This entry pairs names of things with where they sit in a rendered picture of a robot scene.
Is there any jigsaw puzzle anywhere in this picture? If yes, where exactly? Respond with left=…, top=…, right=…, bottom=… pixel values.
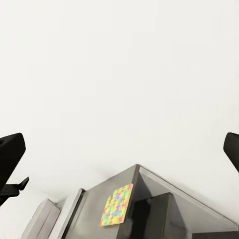
left=100, top=184, right=133, bottom=227

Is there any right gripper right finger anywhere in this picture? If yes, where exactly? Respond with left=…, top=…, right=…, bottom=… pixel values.
left=223, top=132, right=239, bottom=173

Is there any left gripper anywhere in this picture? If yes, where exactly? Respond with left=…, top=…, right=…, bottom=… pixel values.
left=0, top=177, right=29, bottom=207

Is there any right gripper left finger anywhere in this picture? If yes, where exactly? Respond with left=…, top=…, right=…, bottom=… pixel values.
left=0, top=132, right=26, bottom=192

